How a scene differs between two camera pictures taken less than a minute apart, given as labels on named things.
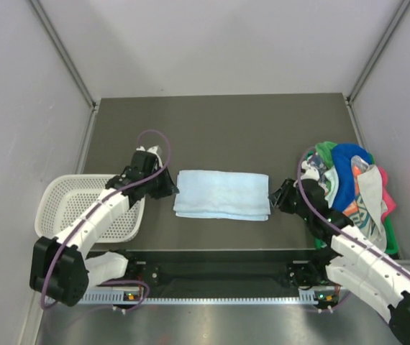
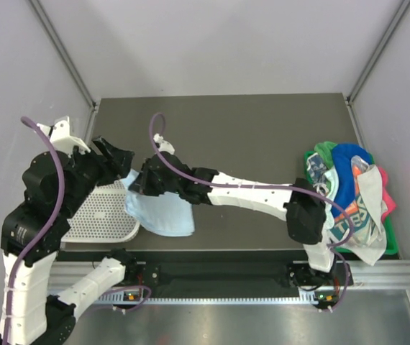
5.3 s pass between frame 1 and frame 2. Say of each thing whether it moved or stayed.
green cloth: stayed
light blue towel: moved
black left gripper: moved
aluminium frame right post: stayed
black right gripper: moved
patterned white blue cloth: stayed
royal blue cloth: stayed
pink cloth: stayed
